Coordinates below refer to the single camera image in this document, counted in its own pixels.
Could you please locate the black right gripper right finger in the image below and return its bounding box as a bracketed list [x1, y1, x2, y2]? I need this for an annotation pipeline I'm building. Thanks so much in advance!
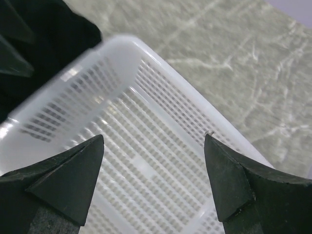
[204, 135, 312, 234]

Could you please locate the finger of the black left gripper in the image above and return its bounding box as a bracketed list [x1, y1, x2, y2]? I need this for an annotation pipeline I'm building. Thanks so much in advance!
[0, 36, 34, 77]
[0, 0, 35, 44]

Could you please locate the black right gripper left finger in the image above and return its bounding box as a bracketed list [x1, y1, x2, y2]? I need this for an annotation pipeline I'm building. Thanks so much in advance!
[0, 135, 104, 234]

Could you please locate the black t-shirt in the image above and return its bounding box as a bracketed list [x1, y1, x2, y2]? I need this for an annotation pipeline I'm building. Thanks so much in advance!
[0, 0, 102, 121]

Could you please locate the white plastic mesh basket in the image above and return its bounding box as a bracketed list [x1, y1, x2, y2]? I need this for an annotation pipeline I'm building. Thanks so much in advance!
[0, 35, 269, 234]

